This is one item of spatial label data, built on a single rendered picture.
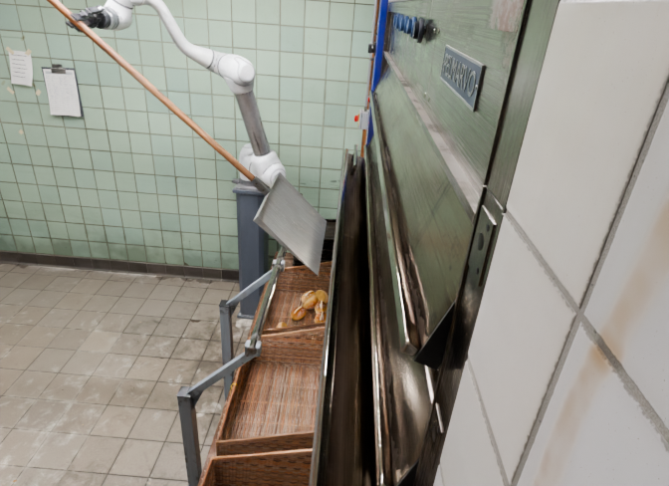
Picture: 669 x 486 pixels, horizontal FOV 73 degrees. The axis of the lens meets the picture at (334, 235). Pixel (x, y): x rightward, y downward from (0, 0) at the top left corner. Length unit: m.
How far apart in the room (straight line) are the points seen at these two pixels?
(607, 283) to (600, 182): 0.05
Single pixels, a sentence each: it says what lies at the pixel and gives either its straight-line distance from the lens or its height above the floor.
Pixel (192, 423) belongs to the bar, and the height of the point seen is 0.83.
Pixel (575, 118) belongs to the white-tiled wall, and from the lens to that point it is 0.30.
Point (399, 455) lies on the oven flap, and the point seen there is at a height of 1.49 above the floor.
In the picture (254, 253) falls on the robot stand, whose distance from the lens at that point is 3.09.
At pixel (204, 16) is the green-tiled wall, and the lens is 3.26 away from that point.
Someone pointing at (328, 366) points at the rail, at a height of 1.44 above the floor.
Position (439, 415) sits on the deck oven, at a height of 1.66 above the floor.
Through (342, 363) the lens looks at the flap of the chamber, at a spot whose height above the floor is 1.42.
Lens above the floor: 2.08
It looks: 27 degrees down
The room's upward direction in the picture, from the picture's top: 4 degrees clockwise
